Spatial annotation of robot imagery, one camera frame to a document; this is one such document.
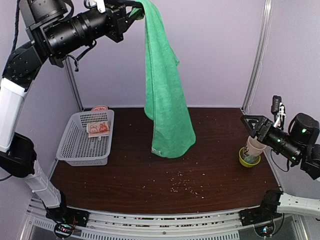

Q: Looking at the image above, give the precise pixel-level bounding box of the orange bunny pattern towel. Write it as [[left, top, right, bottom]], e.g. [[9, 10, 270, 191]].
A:
[[86, 121, 111, 138]]

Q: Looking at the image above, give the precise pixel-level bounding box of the white perforated plastic basket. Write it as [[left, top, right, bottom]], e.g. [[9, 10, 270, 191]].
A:
[[56, 109, 115, 167]]

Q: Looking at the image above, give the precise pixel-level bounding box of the white coral pattern mug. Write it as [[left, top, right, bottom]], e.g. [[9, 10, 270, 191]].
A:
[[244, 136, 267, 157]]

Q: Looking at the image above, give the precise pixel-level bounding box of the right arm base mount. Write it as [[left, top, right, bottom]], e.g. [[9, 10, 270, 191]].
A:
[[238, 190, 285, 240]]

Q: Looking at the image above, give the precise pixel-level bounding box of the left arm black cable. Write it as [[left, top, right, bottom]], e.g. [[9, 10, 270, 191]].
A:
[[11, 0, 22, 55]]

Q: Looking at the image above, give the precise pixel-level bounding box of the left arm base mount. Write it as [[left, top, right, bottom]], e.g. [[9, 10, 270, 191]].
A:
[[42, 193, 90, 240]]

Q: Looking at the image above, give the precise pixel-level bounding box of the aluminium frame post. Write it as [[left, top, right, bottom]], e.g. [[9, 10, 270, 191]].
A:
[[51, 0, 84, 111], [241, 0, 273, 114]]

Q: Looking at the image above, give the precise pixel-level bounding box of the left aluminium frame post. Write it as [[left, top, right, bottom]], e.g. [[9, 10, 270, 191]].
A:
[[51, 0, 84, 111]]

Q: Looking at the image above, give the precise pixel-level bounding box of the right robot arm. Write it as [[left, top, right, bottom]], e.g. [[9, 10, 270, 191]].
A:
[[240, 113, 320, 225]]

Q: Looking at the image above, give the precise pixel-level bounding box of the green bowl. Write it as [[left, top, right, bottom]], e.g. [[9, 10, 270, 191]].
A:
[[238, 147, 261, 168]]

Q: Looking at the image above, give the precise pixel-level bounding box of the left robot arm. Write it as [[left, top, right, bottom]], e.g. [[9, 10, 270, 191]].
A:
[[0, 0, 144, 222]]

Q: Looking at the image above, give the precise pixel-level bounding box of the right aluminium frame post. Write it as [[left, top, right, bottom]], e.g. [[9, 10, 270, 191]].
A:
[[241, 0, 273, 114]]

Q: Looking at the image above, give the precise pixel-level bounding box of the green microfiber towel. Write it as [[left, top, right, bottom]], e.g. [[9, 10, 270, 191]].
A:
[[140, 0, 196, 159]]

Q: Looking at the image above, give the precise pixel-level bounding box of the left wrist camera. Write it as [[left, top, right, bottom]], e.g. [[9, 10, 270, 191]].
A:
[[83, 0, 106, 14]]

